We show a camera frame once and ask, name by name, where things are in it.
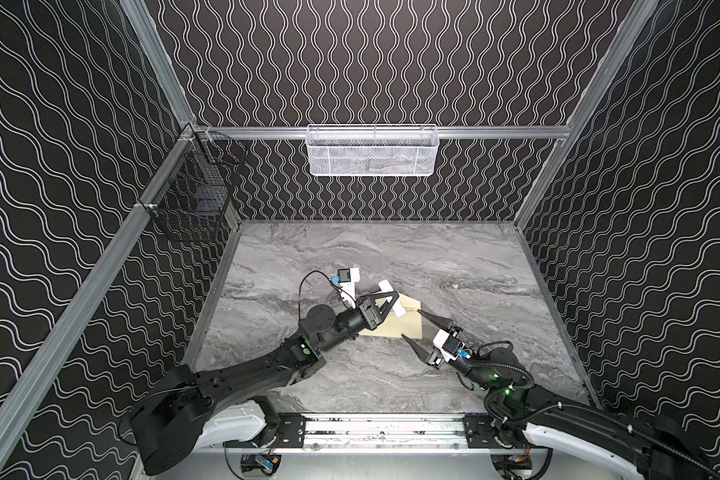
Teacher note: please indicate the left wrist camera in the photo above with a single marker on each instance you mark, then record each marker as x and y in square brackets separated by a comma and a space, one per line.
[345, 279]

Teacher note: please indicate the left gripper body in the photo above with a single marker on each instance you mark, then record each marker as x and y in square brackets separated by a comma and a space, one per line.
[367, 312]

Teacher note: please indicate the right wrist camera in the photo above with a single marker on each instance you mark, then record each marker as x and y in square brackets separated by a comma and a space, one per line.
[448, 345]

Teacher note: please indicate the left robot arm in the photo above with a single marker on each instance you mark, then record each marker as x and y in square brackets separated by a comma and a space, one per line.
[169, 420]

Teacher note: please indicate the cream envelope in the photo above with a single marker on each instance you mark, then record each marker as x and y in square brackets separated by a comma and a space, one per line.
[394, 326]

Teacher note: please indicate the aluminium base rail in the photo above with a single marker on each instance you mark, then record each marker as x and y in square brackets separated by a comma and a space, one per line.
[243, 430]

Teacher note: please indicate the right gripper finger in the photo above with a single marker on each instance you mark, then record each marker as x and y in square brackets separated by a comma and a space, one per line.
[422, 353]
[441, 323]

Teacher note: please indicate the black wire basket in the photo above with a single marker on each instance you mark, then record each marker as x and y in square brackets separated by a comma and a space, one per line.
[191, 206]

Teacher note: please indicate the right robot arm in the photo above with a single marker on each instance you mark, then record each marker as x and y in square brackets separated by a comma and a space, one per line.
[523, 413]

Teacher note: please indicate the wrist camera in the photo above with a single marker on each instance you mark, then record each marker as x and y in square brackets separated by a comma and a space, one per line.
[448, 345]
[345, 279]

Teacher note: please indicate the white wire mesh basket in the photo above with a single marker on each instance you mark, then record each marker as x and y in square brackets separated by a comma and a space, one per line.
[367, 150]

